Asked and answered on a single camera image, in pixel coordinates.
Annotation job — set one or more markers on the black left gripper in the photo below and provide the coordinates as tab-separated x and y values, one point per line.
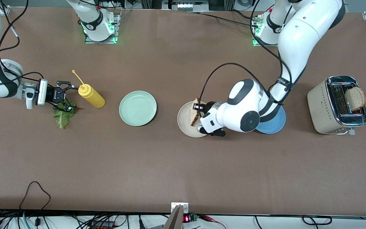
207	106

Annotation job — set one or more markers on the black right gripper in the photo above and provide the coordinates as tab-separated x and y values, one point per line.
51	94

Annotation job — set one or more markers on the bread slice with brown crust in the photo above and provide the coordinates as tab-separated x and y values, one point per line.
195	116
356	98

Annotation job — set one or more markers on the green lettuce leaf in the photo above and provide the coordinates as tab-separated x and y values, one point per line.
63	119

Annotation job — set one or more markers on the yellow squeeze bottle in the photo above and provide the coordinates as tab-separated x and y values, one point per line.
92	97

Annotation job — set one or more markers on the beige plate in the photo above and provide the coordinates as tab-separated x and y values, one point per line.
184	119

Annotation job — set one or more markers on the pale green plate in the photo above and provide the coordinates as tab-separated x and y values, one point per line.
138	108

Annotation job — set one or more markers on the blue plate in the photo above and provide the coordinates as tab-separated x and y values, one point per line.
273	127

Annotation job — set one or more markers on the grey power strip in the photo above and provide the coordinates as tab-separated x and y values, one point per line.
186	5

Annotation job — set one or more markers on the red display circuit module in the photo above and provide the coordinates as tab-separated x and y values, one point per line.
187	218

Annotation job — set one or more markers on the aluminium bar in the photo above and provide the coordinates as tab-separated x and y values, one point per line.
174	221

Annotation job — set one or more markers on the beige chrome toaster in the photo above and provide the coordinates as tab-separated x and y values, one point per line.
321	108

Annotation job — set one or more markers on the small metal bracket plate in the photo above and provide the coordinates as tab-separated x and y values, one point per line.
174	206

